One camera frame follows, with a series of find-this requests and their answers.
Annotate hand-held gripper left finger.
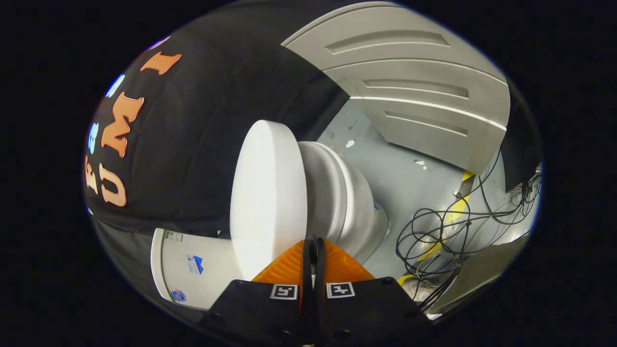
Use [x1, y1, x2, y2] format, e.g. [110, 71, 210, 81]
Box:
[198, 235, 313, 347]

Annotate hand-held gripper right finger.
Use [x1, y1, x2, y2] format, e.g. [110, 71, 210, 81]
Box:
[313, 235, 434, 347]

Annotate white toilet lid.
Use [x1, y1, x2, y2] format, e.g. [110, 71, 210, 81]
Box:
[230, 120, 309, 281]

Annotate grey board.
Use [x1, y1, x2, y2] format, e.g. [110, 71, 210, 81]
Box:
[428, 235, 530, 315]

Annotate yellow black floor tape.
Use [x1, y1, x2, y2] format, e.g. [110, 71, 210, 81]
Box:
[397, 170, 476, 286]

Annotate black backdrop cloth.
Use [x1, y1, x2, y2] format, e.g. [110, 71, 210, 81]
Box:
[83, 0, 544, 309]

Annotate white cabinet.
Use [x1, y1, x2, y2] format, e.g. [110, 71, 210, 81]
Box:
[282, 1, 511, 176]

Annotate tangle of black cables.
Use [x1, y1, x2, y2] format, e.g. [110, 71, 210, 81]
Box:
[395, 145, 544, 311]

